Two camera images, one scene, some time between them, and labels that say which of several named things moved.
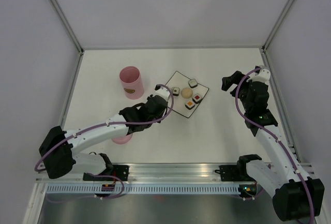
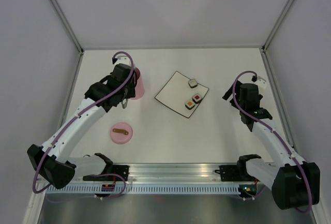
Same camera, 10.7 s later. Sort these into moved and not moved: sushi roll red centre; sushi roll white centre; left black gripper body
Moved: left black gripper body
Not moved: sushi roll red centre; sushi roll white centre
